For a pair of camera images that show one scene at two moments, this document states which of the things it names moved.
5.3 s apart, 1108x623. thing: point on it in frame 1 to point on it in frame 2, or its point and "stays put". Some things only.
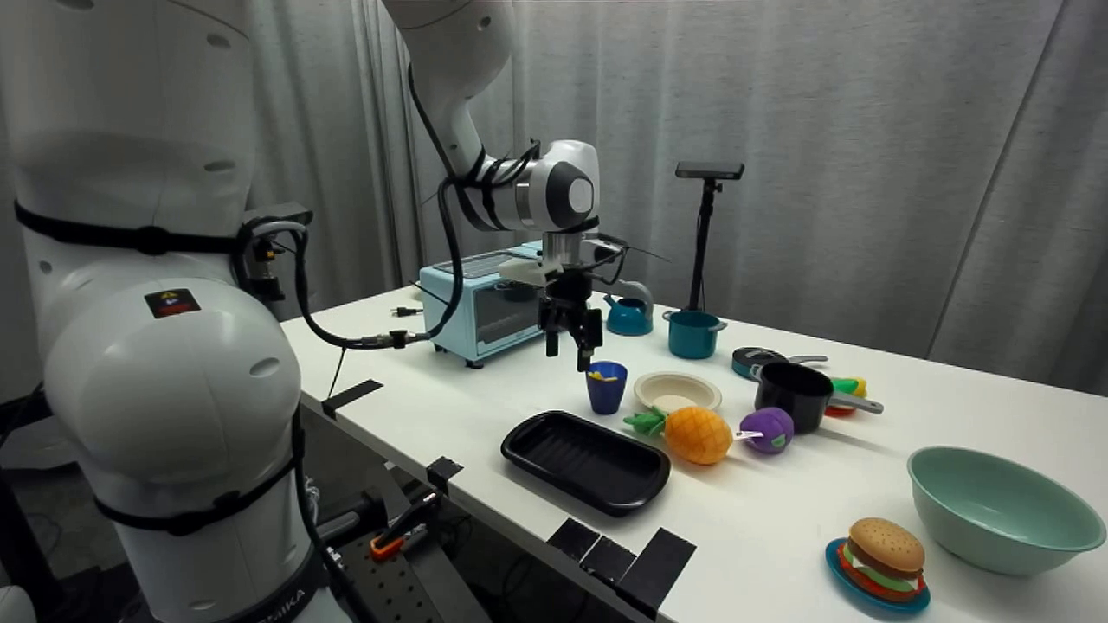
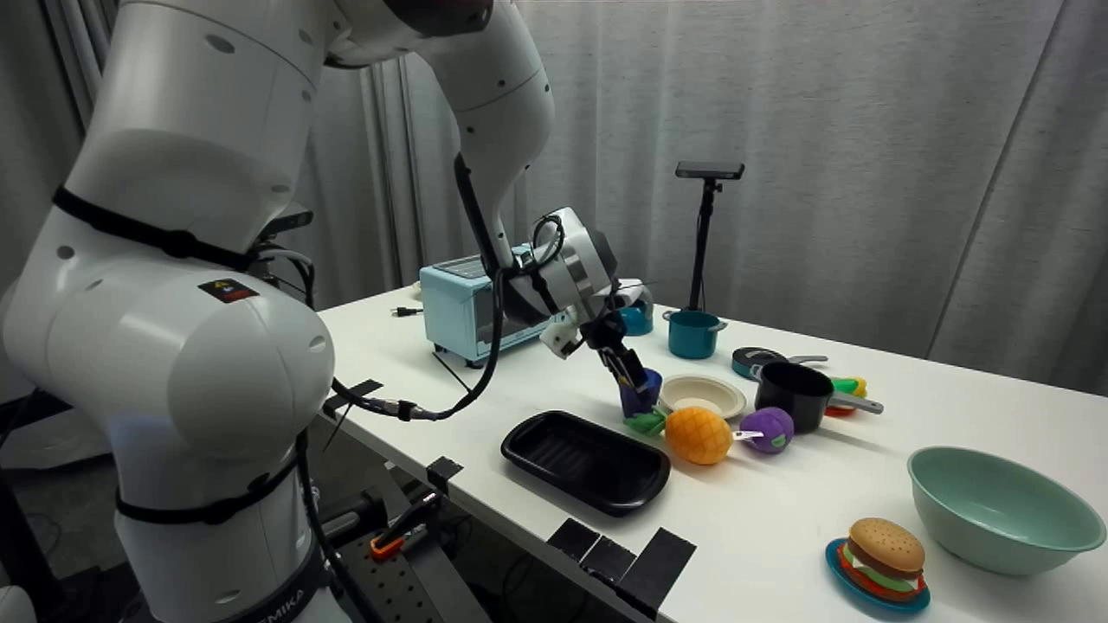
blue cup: (609, 387) to (647, 396)
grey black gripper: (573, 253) to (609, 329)
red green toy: (852, 387) stays put
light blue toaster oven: (491, 318) stays put
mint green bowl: (998, 513) stays put
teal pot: (693, 333) stays put
